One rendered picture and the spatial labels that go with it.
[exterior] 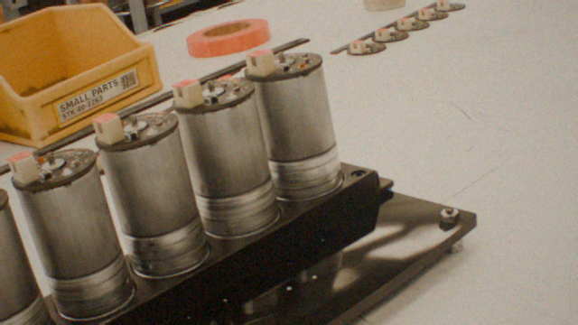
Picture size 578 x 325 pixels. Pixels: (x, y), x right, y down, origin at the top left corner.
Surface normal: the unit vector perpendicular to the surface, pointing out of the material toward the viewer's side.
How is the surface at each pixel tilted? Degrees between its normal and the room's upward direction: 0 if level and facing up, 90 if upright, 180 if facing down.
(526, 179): 0
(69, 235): 90
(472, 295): 0
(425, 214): 0
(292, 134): 90
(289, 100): 90
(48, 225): 90
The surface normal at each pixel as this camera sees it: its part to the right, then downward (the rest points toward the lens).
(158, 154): 0.56, 0.22
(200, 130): -0.25, 0.41
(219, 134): 0.17, 0.35
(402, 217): -0.18, -0.91
